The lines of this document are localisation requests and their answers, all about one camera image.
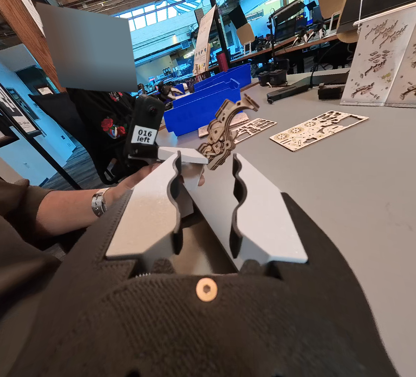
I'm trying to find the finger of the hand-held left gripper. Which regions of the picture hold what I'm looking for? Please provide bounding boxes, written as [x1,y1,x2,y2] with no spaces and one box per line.
[158,146,209,165]
[180,162,206,192]

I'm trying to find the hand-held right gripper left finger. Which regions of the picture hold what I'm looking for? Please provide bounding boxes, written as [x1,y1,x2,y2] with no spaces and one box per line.
[106,151,183,261]

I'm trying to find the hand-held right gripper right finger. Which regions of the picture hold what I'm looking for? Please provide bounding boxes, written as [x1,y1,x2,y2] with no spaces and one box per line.
[229,153,308,263]

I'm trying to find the wooden puzzle model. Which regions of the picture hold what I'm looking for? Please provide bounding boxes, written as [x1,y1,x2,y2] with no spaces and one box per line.
[198,96,260,170]

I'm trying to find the person's left forearm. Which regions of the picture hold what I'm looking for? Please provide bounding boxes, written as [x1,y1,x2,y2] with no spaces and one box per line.
[0,178,98,244]

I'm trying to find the grey desk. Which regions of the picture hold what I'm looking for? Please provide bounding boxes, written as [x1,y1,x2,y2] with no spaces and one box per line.
[156,69,416,377]

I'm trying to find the person's left hand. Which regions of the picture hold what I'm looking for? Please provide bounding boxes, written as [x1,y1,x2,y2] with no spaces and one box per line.
[110,161,206,199]

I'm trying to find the black floral garment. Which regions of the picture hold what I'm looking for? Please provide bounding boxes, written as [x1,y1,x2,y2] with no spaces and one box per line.
[67,88,138,183]

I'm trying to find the large blue plastic bin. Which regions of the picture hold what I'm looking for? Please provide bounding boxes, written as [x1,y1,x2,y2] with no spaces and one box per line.
[192,63,253,92]
[163,78,242,137]

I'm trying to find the silver wristwatch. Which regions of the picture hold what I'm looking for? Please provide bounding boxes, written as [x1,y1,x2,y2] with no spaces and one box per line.
[91,187,112,218]

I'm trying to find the white poster board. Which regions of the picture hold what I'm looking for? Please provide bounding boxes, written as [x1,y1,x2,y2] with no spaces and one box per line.
[194,5,217,74]

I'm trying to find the wooden puzzle sheet with gears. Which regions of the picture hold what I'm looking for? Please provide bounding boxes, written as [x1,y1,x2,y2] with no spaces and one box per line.
[270,110,370,152]

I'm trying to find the black battery chargers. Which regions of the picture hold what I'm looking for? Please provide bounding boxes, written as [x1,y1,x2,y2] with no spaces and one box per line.
[258,69,289,87]

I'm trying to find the black pole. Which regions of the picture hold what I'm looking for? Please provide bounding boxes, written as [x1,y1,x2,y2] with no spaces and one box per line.
[200,0,232,71]

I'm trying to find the white paper notice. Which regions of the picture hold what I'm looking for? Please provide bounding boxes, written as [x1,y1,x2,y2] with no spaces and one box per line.
[6,0,46,37]

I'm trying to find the standing instruction sheet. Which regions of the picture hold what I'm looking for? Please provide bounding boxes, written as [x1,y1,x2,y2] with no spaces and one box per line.
[340,5,416,107]

